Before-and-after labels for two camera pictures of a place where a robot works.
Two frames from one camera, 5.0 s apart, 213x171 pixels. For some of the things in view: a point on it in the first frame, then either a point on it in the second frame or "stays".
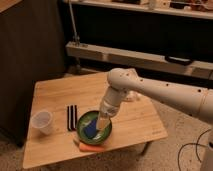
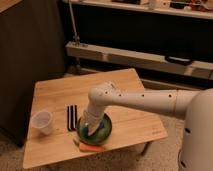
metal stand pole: x=75 y=37 stays
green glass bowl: x=87 y=129 stays
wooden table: x=56 y=106 stays
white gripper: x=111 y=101 → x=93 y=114
